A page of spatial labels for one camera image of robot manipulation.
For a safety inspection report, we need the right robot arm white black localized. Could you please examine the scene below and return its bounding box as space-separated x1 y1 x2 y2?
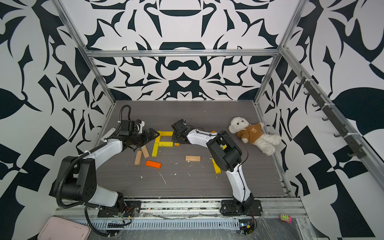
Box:
172 119 254 211

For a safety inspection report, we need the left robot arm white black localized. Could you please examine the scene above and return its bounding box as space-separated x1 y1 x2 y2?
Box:
54 115 160 212

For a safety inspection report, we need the natural wood block tilted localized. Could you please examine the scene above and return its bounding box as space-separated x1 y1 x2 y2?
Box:
141 146 150 159

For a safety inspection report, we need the natural wood block left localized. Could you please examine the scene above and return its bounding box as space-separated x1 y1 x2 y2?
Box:
134 151 142 166

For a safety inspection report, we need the white small device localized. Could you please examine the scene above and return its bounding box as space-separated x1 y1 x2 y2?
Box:
100 128 116 142

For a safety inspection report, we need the red orange block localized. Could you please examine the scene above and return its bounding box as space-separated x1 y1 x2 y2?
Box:
146 161 162 169

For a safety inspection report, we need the natural wood block centre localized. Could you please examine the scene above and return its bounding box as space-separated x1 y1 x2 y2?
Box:
186 156 201 162

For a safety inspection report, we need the yellow block right long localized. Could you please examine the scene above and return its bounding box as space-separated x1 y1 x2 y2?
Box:
212 159 221 174

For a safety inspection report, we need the white teddy bear brown shirt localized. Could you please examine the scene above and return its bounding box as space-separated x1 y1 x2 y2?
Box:
229 117 282 156

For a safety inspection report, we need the green circuit board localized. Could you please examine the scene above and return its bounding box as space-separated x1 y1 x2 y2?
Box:
239 218 257 235

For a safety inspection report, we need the pink tray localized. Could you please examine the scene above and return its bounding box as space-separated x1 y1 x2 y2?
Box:
37 217 91 240

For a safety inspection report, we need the pink green small gadget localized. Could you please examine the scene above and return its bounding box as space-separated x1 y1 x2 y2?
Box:
280 214 292 223

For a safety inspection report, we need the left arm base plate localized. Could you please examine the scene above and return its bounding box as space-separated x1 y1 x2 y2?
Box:
98 201 142 218

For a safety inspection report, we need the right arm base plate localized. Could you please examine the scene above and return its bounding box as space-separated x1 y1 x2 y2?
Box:
220 198 263 217

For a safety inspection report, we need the aluminium front rail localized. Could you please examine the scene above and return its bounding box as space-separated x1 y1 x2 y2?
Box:
53 197 308 218

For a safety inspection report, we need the grey hook rail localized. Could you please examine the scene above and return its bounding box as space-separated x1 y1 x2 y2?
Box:
298 76 367 159

